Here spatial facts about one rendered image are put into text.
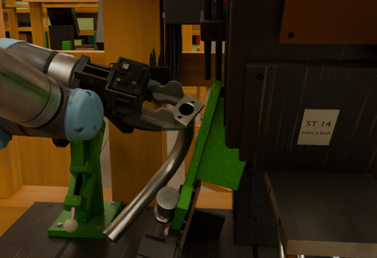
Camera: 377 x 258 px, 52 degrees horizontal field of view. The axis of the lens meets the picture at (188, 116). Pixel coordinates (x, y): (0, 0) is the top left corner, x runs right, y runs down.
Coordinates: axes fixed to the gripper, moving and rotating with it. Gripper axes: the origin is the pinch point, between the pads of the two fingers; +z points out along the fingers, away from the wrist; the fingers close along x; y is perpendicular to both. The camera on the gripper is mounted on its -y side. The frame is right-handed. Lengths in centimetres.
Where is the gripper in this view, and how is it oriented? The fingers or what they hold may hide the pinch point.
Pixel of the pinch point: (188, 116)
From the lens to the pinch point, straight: 68.8
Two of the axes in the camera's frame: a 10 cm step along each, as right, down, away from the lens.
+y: 1.1, -4.9, -8.6
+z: 9.6, 2.7, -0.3
